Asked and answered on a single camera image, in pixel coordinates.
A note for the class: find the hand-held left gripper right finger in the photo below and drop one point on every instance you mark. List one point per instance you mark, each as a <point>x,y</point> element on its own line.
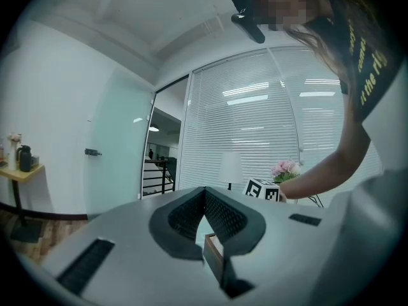
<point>287,253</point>

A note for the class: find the frosted glass door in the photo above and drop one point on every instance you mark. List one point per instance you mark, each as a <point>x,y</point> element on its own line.
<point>121,132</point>

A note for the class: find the tall white vase pale flowers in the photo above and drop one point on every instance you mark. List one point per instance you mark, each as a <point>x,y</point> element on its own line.
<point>12,155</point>

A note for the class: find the white window blinds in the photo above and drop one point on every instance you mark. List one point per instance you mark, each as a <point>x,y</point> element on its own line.
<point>255,123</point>

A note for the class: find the pink flower bouquet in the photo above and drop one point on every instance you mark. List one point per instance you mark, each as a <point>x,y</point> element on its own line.
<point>285,171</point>

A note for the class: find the small yellow side table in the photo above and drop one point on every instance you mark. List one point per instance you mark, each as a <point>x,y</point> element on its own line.
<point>22,174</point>

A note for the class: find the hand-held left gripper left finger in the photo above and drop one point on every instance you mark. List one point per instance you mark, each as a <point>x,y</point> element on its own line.
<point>134,260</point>

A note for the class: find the person's dark printed shirt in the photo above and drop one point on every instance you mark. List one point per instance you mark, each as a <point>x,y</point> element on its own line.
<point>369,75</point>

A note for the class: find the round pendant lamp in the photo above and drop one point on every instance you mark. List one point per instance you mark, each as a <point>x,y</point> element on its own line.
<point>154,128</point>

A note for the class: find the small brown box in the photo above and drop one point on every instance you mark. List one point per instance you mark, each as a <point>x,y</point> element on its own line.
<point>210,253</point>

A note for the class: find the white shade table lamp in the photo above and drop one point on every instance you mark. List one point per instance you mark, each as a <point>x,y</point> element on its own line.
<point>231,167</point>

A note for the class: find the white ceiling sprinkler pipe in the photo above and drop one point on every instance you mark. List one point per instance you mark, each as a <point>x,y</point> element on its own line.
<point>213,21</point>

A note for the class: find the black head-mounted camera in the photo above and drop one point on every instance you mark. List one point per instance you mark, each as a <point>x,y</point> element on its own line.
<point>247,14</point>

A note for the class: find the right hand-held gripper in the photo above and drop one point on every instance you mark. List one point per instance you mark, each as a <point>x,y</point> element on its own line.
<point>261,190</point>

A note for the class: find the person's head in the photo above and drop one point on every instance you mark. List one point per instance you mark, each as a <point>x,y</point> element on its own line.
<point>287,2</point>

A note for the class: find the black stair railing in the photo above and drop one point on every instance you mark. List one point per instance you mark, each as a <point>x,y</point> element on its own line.
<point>156,177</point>

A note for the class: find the person's right forearm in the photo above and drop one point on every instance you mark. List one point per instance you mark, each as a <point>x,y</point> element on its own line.
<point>318,177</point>

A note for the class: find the black thermos jug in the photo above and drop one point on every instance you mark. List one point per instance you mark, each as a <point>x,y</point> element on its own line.
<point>25,159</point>

